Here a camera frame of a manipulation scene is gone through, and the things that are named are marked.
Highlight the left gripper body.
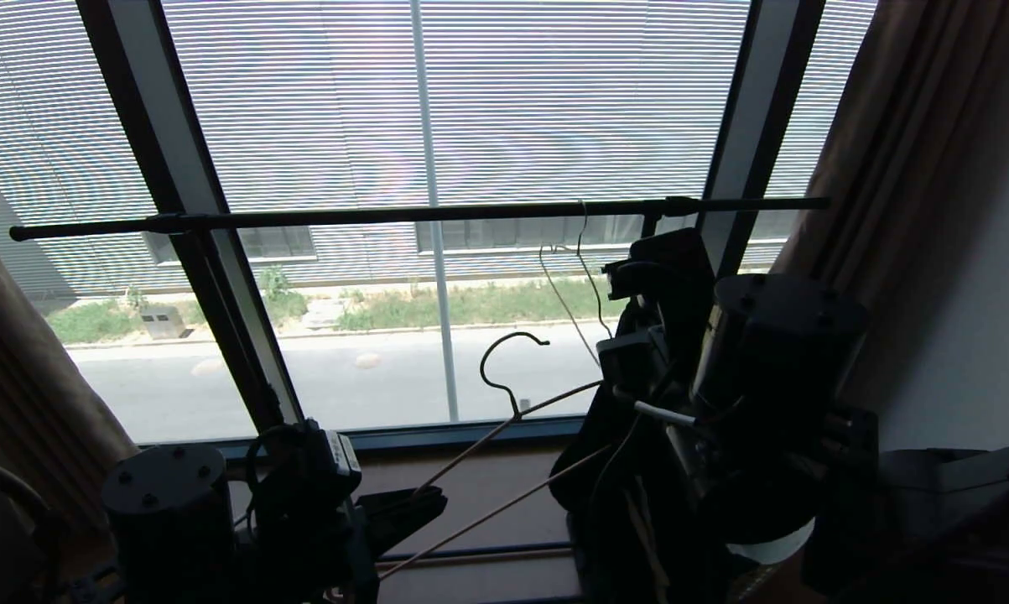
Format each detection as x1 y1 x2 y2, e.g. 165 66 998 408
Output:
236 497 381 604

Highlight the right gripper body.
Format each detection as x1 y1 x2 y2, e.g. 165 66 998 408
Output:
596 330 698 437

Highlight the pink clothes hanger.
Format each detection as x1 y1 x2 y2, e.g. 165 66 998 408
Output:
377 331 614 581
540 200 616 370

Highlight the black garment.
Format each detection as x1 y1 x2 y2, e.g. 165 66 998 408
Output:
550 382 736 604

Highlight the white laundry basket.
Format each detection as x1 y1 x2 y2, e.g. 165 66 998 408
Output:
726 518 817 581

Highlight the black clothes rack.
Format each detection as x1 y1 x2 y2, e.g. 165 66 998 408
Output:
8 195 830 604

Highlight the window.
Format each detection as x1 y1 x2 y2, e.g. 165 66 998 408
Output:
0 0 878 461

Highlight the brown curtain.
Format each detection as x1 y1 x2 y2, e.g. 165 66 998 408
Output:
768 0 1009 412
0 218 140 538

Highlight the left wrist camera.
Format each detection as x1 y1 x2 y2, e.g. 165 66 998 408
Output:
248 419 364 508

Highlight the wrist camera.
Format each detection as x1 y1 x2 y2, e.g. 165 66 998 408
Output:
602 228 716 336
248 419 364 508

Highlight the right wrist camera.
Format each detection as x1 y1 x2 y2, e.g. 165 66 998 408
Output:
602 228 716 336

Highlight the black cable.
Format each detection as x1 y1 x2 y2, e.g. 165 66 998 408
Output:
244 424 304 504

